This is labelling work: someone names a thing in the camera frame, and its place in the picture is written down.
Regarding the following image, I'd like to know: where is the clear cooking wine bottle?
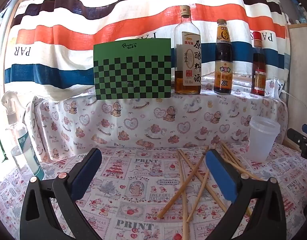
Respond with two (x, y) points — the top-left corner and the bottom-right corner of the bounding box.
(174, 5), (202, 95)

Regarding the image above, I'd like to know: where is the bear printed cloth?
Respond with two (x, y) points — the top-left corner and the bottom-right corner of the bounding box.
(25, 75), (289, 163)

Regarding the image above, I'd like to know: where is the striped curtain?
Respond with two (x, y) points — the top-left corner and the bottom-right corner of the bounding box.
(3, 0), (289, 100)

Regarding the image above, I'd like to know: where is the clear plastic cup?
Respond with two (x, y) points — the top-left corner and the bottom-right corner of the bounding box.
(248, 116), (281, 162)

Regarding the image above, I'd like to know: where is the green checkered box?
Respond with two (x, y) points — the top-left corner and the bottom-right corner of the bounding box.
(93, 38), (172, 100)

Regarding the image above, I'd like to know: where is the clear spray bottle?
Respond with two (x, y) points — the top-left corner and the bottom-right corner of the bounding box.
(1, 91), (45, 180)

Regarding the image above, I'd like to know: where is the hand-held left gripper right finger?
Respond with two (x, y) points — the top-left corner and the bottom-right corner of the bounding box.
(205, 149), (286, 240)

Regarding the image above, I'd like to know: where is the white cable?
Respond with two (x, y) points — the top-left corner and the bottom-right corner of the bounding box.
(281, 89), (307, 121)

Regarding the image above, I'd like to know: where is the white charging device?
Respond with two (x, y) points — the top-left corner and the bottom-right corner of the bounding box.
(274, 79), (286, 93)

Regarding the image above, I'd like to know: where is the red-capped sauce bottle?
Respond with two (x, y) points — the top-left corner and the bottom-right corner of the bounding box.
(251, 31), (267, 96)

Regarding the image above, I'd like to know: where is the pile of wooden chopsticks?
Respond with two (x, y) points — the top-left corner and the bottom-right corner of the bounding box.
(156, 141), (262, 240)

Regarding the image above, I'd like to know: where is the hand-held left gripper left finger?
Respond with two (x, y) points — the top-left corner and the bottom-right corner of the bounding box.
(20, 147), (102, 240)

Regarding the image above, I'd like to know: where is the dark sauce bottle yellow label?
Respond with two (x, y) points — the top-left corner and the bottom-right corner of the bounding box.
(213, 19), (233, 95)

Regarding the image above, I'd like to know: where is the patchwork printed tablecloth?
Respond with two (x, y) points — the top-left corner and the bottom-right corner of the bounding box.
(0, 142), (307, 240)

